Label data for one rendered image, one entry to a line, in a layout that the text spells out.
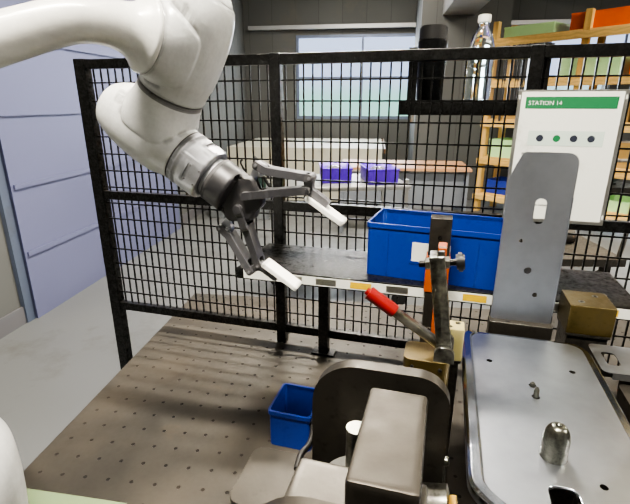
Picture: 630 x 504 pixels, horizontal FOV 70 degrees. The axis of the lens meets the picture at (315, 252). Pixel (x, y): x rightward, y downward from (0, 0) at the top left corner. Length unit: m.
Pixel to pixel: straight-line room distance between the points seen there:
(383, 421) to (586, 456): 0.38
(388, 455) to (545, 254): 0.69
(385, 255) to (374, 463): 0.78
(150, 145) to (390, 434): 0.55
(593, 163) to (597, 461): 0.74
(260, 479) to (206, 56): 0.53
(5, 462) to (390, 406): 0.56
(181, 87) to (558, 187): 0.68
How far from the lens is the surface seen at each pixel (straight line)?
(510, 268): 0.98
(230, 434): 1.14
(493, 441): 0.69
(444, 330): 0.71
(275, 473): 0.49
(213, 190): 0.71
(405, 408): 0.40
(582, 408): 0.80
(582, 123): 1.23
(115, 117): 0.77
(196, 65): 0.70
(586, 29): 6.13
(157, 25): 0.67
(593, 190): 1.26
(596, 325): 1.02
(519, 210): 0.95
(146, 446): 1.15
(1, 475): 0.79
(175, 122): 0.73
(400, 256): 1.07
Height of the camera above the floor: 1.42
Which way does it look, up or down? 18 degrees down
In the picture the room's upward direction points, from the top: straight up
